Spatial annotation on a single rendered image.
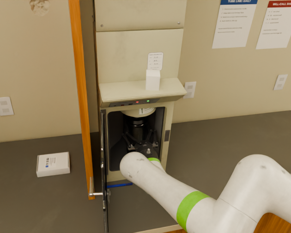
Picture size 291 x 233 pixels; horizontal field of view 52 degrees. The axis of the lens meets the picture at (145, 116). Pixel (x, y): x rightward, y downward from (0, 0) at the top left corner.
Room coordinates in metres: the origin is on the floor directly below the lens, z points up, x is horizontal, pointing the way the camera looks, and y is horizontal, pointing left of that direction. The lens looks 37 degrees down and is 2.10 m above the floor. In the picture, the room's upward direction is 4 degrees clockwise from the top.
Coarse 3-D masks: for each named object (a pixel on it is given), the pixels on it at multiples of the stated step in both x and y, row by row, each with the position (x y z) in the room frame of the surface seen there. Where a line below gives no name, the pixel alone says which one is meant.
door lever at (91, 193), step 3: (90, 177) 0.78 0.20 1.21; (93, 177) 0.78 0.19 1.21; (90, 180) 0.76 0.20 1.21; (93, 180) 0.77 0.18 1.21; (90, 183) 0.75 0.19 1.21; (93, 183) 0.75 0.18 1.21; (90, 186) 0.74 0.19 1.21; (93, 186) 0.74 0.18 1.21; (90, 189) 0.72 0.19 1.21; (93, 189) 0.72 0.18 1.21; (90, 192) 0.71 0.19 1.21; (93, 192) 0.71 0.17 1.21; (96, 192) 0.71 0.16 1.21; (99, 192) 0.71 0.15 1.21; (102, 192) 0.71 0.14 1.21; (90, 195) 0.70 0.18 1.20; (93, 195) 0.70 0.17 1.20; (96, 195) 0.70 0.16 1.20; (99, 195) 0.70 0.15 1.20; (102, 195) 0.70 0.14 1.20
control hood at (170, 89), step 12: (108, 84) 0.98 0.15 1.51; (120, 84) 0.99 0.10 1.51; (132, 84) 0.99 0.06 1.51; (144, 84) 1.00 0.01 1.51; (168, 84) 1.01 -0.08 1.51; (180, 84) 1.01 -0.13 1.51; (108, 96) 0.90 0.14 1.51; (120, 96) 0.90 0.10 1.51; (132, 96) 0.91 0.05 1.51; (144, 96) 0.92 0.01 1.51; (156, 96) 0.93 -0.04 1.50; (168, 96) 0.94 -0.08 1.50; (180, 96) 0.97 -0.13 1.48
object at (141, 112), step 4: (144, 108) 1.06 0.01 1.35; (148, 108) 1.07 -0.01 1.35; (152, 108) 1.09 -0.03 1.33; (124, 112) 1.06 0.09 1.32; (128, 112) 1.05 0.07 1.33; (132, 112) 1.05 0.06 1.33; (136, 112) 1.05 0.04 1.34; (140, 112) 1.05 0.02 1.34; (144, 112) 1.06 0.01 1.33; (148, 112) 1.06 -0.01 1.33; (152, 112) 1.08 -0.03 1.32; (136, 116) 1.04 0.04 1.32; (140, 116) 1.04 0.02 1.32
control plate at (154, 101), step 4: (140, 100) 0.93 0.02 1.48; (144, 100) 0.94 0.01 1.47; (152, 100) 0.96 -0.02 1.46; (156, 100) 0.97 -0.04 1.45; (112, 104) 0.93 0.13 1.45; (116, 104) 0.94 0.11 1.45; (120, 104) 0.95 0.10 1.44; (124, 104) 0.96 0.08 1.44; (132, 104) 0.98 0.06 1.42; (136, 104) 0.99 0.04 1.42
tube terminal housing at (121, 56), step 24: (96, 48) 0.99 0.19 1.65; (120, 48) 1.01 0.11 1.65; (144, 48) 1.03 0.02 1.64; (168, 48) 1.06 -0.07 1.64; (96, 72) 1.05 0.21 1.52; (120, 72) 1.01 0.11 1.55; (144, 72) 1.03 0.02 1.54; (168, 72) 1.06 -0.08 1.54; (168, 120) 1.07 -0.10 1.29; (168, 144) 1.07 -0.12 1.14
